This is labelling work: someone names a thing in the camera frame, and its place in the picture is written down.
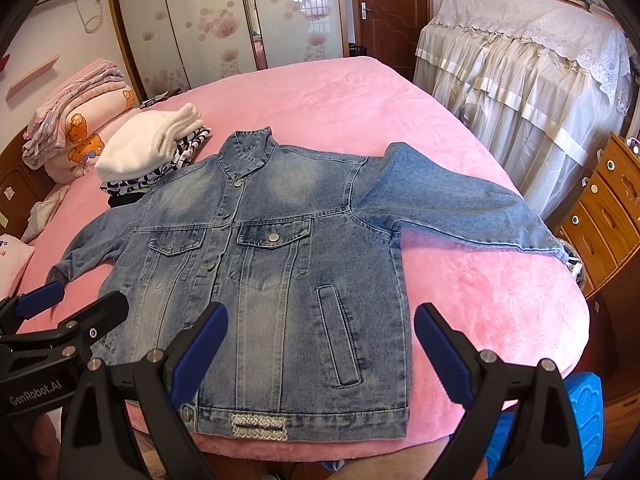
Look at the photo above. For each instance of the floral sliding wardrobe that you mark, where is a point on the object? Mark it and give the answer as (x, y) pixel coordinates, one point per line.
(177, 45)

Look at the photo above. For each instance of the pink bear print quilt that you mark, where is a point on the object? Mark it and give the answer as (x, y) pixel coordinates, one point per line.
(87, 129)

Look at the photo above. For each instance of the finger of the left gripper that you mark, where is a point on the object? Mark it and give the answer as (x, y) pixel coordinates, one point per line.
(17, 309)
(84, 327)

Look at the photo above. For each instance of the blue denim jacket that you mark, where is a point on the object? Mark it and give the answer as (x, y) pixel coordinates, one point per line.
(303, 249)

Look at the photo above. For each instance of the cream lace covered furniture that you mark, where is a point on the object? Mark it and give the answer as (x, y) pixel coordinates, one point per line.
(541, 84)

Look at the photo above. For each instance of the person left hand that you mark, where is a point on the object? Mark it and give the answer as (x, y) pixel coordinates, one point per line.
(43, 441)

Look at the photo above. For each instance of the black folded garment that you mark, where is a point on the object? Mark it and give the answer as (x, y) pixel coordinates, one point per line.
(124, 199)

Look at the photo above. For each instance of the pink plush bed cover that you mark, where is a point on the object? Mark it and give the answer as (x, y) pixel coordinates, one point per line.
(524, 306)

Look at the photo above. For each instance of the black white patterned garment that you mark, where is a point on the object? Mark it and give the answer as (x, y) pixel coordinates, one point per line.
(183, 155)

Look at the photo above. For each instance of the red wall shelf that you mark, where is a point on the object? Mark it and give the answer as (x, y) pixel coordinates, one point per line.
(3, 61)

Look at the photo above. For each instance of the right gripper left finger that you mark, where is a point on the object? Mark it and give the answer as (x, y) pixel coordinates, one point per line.
(98, 439)

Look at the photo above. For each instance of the striped pink folded blanket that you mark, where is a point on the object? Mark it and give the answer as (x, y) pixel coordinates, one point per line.
(45, 135)

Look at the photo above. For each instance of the white crumpled cloth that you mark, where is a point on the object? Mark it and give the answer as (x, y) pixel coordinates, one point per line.
(42, 212)

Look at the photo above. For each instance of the white folded garment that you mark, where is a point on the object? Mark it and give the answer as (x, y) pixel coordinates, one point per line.
(145, 142)

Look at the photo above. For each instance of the wooden headboard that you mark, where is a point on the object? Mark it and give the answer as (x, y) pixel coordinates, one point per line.
(21, 188)

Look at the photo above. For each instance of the blue plastic stool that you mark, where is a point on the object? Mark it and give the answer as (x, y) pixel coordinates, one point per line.
(584, 389)

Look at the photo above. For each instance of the pink wall shelf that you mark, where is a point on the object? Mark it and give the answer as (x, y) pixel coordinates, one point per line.
(23, 81)

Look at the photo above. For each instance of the wooden drawer chest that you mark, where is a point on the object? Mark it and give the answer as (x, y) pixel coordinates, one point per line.
(603, 226)

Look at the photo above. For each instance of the brown wooden door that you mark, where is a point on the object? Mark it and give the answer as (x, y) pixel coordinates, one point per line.
(389, 30)

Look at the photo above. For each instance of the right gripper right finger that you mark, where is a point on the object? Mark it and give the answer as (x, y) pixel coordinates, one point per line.
(543, 442)

